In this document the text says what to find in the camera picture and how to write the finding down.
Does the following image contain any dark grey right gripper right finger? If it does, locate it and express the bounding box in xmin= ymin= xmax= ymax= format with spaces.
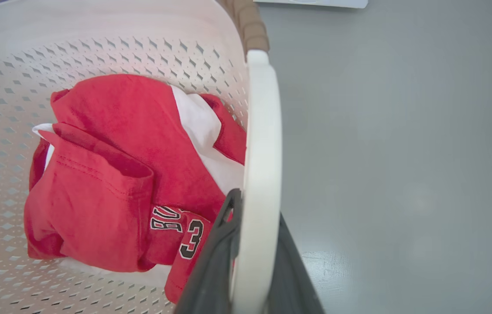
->
xmin=267 ymin=213 xmax=326 ymax=314

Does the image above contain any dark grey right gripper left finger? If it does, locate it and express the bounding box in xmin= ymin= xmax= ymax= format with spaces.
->
xmin=174 ymin=188 xmax=243 ymax=314

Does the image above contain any white perforated plastic laundry basket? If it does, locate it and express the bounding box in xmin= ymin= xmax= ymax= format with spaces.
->
xmin=0 ymin=0 xmax=283 ymax=314

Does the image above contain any red jersey with black lettering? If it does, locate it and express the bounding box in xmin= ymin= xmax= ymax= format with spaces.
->
xmin=24 ymin=74 xmax=247 ymax=304

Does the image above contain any white cloth garment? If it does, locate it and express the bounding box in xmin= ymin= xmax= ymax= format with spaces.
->
xmin=32 ymin=85 xmax=245 ymax=288

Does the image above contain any white flat board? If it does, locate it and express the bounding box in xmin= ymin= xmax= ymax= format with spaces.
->
xmin=253 ymin=0 xmax=369 ymax=9

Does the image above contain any brown basket handle grip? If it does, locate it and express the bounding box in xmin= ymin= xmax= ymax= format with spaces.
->
xmin=215 ymin=0 xmax=270 ymax=59

